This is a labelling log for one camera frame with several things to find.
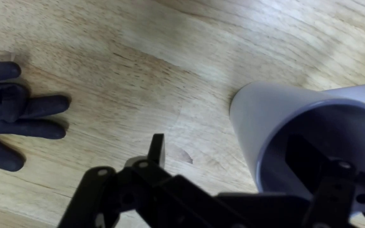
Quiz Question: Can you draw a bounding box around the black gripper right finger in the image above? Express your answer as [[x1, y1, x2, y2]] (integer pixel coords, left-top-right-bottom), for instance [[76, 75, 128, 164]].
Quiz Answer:
[[284, 134, 365, 228]]

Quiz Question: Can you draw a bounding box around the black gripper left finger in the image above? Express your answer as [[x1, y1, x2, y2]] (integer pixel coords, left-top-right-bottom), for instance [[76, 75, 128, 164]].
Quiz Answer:
[[57, 133, 244, 228]]

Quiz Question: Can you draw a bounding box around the black work glove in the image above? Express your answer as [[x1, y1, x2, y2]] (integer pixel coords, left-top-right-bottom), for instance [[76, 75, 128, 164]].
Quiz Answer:
[[0, 61, 73, 172]]

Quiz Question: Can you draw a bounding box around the white ceramic mug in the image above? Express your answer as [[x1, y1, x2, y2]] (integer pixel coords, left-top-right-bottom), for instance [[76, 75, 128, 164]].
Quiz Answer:
[[228, 81, 365, 216]]

